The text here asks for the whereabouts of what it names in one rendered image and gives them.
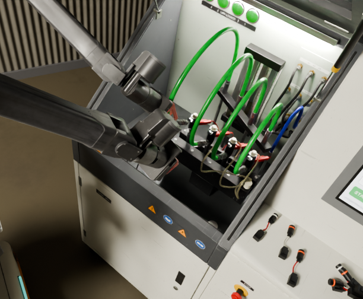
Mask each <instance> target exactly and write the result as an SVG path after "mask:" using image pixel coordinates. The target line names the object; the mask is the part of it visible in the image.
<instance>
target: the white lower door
mask: <svg viewBox="0 0 363 299"><path fill-rule="evenodd" d="M78 180H79V185H80V186H81V197H82V210H83V217H84V230H83V231H84V236H85V241H86V242H87V243H88V244H90V245H91V246H92V247H93V248H94V249H96V251H98V252H99V253H100V254H101V255H102V256H103V257H105V258H106V259H107V260H108V261H109V262H110V263H111V264H112V265H113V266H115V267H116V268H117V269H118V270H120V271H121V273H122V274H124V275H125V276H126V277H127V278H129V279H130V280H131V281H132V282H133V283H134V284H135V285H136V286H137V287H139V288H140V289H141V290H142V291H143V292H144V293H145V294H146V295H148V296H149V297H150V298H151V299H191V298H192V296H193V295H194V293H195V291H196V289H197V287H198V286H199V284H200V282H201V280H202V279H203V277H204V275H205V274H206V271H207V270H208V268H209V265H207V263H205V262H204V261H202V260H201V259H200V258H198V257H197V256H196V255H195V254H193V253H192V252H191V251H190V250H189V249H187V248H186V247H184V245H182V244H181V243H179V242H178V241H177V240H176V239H174V238H173V237H172V236H171V235H169V234H168V233H167V232H165V231H164V230H163V229H162V228H161V227H159V226H158V225H157V224H156V223H154V222H153V221H151V220H150V219H149V218H148V217H146V216H145V215H144V214H143V213H142V212H140V211H139V210H137V209H136V208H135V207H134V206H133V205H131V204H130V203H129V202H128V201H126V200H125V199H123V198H122V197H121V196H120V195H118V194H117V193H116V192H115V191H114V190H112V189H111V188H110V187H108V186H107V185H106V184H105V183H103V182H102V181H101V180H100V179H98V178H97V177H96V176H95V175H93V174H92V173H91V172H89V171H88V170H87V169H86V168H84V167H83V166H82V165H81V164H79V176H78Z"/></svg>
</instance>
